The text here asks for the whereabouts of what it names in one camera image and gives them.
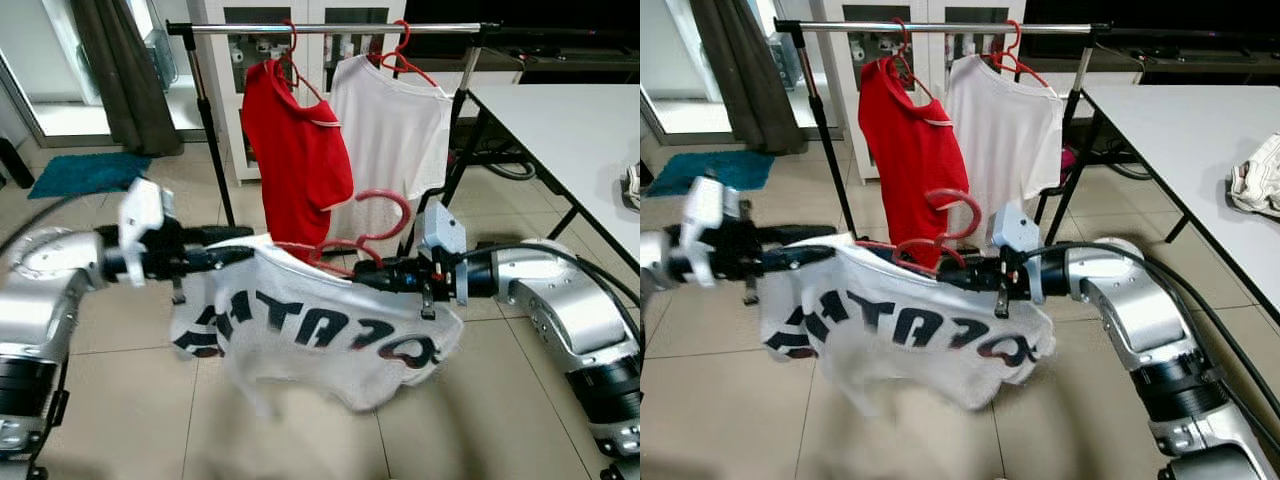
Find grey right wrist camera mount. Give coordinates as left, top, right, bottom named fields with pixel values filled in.
left=990, top=200, right=1043, bottom=306
left=415, top=200, right=469, bottom=306

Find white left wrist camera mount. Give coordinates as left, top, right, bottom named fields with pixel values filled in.
left=685, top=175, right=743, bottom=288
left=118, top=178, right=177, bottom=288

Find chrome black clothes rack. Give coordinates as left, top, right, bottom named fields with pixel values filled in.
left=165, top=20, right=501, bottom=236
left=772, top=20, right=1111, bottom=241

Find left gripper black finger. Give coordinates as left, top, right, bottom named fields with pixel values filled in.
left=768, top=225, right=839, bottom=246
left=192, top=225, right=257, bottom=246
left=768, top=245, right=837, bottom=273
left=192, top=245, right=257, bottom=273

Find red wire hanger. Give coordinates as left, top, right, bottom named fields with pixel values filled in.
left=370, top=20, right=443, bottom=88
left=858, top=188, right=987, bottom=273
left=275, top=188, right=414, bottom=278
left=985, top=20, right=1053, bottom=88
left=276, top=20, right=328, bottom=103
left=890, top=20, right=941, bottom=101

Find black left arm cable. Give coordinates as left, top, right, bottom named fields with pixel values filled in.
left=0, top=195, right=126, bottom=263

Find dark grey curtain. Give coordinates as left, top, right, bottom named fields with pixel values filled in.
left=70, top=0, right=186, bottom=158
left=690, top=0, right=803, bottom=158

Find red shirt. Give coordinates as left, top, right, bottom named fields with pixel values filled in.
left=240, top=58, right=357, bottom=264
left=858, top=55, right=973, bottom=273

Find teal floor mat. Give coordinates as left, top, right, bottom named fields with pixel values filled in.
left=28, top=152, right=153, bottom=200
left=645, top=150, right=763, bottom=198

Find plain white shirt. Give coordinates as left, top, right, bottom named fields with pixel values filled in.
left=945, top=55, right=1067, bottom=253
left=328, top=55, right=457, bottom=258

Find white shirt black print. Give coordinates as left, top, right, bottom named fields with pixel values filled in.
left=170, top=235, right=467, bottom=417
left=760, top=235, right=1058, bottom=413

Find white table black legs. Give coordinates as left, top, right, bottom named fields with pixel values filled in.
left=1080, top=85, right=1280, bottom=328
left=465, top=82, right=641, bottom=263

